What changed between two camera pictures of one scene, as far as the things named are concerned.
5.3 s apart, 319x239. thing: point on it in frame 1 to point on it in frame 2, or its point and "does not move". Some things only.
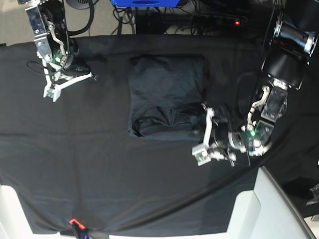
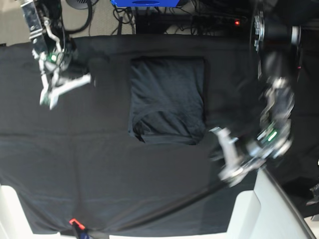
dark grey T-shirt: (166, 93) does not move
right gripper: (223, 144) to (268, 145)
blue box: (145, 3) does not move
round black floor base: (82, 4) does not move
